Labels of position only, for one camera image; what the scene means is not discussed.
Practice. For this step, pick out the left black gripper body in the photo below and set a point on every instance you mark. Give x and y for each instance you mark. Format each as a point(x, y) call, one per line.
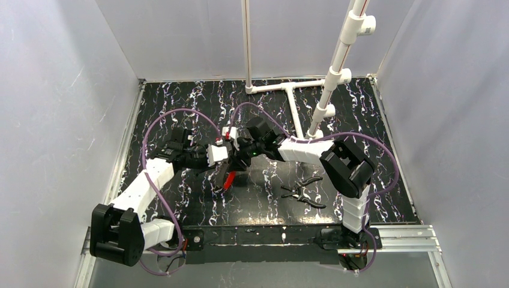
point(197, 159)

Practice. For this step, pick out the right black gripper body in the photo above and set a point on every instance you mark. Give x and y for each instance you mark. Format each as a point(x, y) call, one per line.
point(237, 152)

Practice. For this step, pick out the metal plate with red handle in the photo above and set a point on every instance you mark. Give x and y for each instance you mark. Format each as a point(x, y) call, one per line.
point(225, 176)

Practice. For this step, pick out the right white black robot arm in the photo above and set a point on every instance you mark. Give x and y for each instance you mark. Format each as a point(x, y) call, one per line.
point(348, 168)

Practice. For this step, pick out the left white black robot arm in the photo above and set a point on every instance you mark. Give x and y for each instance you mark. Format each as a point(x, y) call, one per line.
point(118, 232)

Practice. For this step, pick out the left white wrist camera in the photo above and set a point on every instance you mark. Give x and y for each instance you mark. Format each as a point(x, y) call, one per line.
point(216, 154)

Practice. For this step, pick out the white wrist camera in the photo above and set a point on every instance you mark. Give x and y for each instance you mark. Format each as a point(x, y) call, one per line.
point(216, 154)
point(231, 135)

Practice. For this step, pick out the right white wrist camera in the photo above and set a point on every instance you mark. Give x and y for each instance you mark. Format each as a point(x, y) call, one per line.
point(231, 135)

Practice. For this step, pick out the black handled pliers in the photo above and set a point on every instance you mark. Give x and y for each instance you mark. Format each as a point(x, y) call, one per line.
point(296, 191)

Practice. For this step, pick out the aluminium left rail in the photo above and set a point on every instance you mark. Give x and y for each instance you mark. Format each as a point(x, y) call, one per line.
point(123, 132)

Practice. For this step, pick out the aluminium rail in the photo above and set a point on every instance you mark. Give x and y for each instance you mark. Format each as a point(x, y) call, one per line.
point(397, 255)
point(123, 132)

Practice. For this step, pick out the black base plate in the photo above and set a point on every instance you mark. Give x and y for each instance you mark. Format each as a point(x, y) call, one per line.
point(322, 243)

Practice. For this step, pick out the white PVC pipe frame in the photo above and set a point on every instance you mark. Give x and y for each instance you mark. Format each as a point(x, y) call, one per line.
point(356, 23)

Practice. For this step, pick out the aluminium front rail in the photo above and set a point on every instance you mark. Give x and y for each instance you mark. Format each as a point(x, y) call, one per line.
point(397, 255)

